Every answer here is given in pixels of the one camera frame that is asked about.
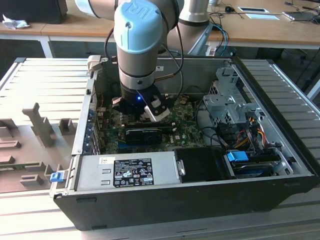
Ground black graphics card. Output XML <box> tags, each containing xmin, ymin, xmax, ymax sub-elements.
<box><xmin>124</xmin><ymin>127</ymin><xmax>163</xmax><ymax>145</ymax></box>

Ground black RAM slots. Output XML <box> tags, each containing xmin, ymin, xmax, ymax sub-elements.
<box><xmin>124</xmin><ymin>119</ymin><xmax>176</xmax><ymax>133</ymax></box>

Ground beige case latch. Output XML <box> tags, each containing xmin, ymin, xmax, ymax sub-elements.
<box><xmin>86</xmin><ymin>54</ymin><xmax>102</xmax><ymax>76</ymax></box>

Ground green motherboard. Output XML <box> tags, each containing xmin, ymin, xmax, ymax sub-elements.
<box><xmin>96</xmin><ymin>94</ymin><xmax>208</xmax><ymax>155</ymax></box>

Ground silver power supply with label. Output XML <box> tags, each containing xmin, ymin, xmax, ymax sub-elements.
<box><xmin>74</xmin><ymin>151</ymin><xmax>181</xmax><ymax>191</ymax></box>

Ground silver metal drive cage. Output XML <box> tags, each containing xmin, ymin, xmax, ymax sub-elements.
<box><xmin>202</xmin><ymin>66</ymin><xmax>263</xmax><ymax>126</ymax></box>

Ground long wooden desk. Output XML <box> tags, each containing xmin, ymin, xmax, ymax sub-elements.
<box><xmin>0</xmin><ymin>0</ymin><xmax>320</xmax><ymax>60</ymax></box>

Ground black plastic shroud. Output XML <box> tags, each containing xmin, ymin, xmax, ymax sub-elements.
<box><xmin>172</xmin><ymin>146</ymin><xmax>237</xmax><ymax>184</ymax></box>

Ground small blue latch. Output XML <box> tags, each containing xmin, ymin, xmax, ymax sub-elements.
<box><xmin>49</xmin><ymin>172</ymin><xmax>63</xmax><ymax>183</ymax></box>

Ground black open PC case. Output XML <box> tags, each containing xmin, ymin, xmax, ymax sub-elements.
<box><xmin>49</xmin><ymin>55</ymin><xmax>320</xmax><ymax>231</ymax></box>

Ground grey-brown parts rack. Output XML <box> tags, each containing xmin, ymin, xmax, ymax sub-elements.
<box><xmin>0</xmin><ymin>102</ymin><xmax>77</xmax><ymax>195</ymax></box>

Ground blue disk carrier tab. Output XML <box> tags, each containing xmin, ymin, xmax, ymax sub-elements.
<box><xmin>226</xmin><ymin>150</ymin><xmax>249</xmax><ymax>164</ymax></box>

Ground large black box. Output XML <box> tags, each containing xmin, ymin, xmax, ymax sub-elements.
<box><xmin>0</xmin><ymin>0</ymin><xmax>68</xmax><ymax>25</ymax></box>

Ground green RAM stick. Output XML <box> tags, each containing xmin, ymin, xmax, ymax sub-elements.
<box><xmin>0</xmin><ymin>163</ymin><xmax>20</xmax><ymax>172</ymax></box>

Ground hard disk in bay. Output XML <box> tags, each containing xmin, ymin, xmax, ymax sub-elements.
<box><xmin>231</xmin><ymin>159</ymin><xmax>275</xmax><ymax>179</ymax></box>

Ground crumpled white paper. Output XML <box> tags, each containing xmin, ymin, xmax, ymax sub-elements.
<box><xmin>1</xmin><ymin>13</ymin><xmax>31</xmax><ymax>30</ymax></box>

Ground white paper sheet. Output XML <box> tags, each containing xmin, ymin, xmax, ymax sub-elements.
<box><xmin>244</xmin><ymin>12</ymin><xmax>282</xmax><ymax>21</ymax></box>

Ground grey notebook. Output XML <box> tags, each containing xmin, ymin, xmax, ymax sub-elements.
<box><xmin>281</xmin><ymin>10</ymin><xmax>316</xmax><ymax>23</ymax></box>

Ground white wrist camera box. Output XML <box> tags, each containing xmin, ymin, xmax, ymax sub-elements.
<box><xmin>143</xmin><ymin>99</ymin><xmax>171</xmax><ymax>123</ymax></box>

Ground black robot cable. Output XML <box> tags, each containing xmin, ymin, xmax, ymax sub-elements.
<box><xmin>104</xmin><ymin>14</ymin><xmax>185</xmax><ymax>99</ymax></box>

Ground blue cable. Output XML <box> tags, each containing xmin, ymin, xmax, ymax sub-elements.
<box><xmin>212</xmin><ymin>23</ymin><xmax>230</xmax><ymax>57</ymax></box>

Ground yellow and red wires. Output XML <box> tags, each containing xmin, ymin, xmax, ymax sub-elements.
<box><xmin>232</xmin><ymin>119</ymin><xmax>267</xmax><ymax>151</ymax></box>

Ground white desk cable hatch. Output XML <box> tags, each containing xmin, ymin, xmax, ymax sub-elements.
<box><xmin>237</xmin><ymin>6</ymin><xmax>270</xmax><ymax>13</ymax></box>

